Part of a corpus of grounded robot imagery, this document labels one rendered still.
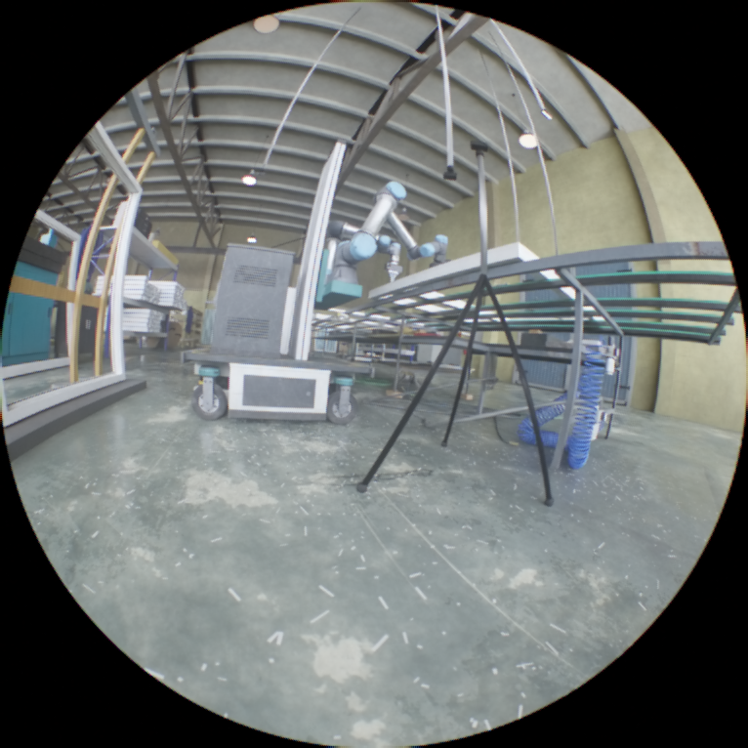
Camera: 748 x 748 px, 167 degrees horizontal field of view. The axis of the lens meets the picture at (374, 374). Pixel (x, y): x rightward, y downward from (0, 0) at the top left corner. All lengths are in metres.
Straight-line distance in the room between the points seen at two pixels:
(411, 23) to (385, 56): 1.35
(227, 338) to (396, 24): 8.13
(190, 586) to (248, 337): 1.01
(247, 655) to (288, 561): 0.22
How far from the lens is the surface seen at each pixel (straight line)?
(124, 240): 2.19
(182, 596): 0.51
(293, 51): 9.16
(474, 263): 1.30
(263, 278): 1.25
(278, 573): 0.52
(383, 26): 8.42
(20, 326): 3.29
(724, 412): 7.63
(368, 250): 1.22
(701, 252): 0.98
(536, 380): 8.39
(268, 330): 1.22
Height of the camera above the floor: 0.40
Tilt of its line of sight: 5 degrees down
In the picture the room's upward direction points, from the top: 7 degrees clockwise
